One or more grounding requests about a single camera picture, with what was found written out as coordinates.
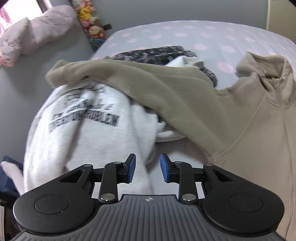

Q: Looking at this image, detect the white printed sweatshirt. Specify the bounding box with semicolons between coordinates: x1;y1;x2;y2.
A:
0;55;204;196

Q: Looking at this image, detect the polka dot bed sheet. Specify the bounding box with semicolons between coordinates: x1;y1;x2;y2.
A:
93;20;295;89

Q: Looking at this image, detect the window with frame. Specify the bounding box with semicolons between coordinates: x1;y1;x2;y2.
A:
1;0;52;34

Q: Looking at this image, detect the cream room door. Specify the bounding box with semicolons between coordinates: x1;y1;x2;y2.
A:
266;0;296;43

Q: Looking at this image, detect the beige fleece zip hoodie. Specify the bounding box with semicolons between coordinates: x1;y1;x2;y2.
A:
46;52;295;240

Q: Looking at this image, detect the tube of plush toys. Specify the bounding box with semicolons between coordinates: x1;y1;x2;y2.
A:
69;0;107;52

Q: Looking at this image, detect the blue plastic stool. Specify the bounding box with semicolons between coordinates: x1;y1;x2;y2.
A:
1;156;24;198

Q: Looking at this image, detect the dark floral garment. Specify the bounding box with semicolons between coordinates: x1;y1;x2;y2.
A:
111;46;218;87

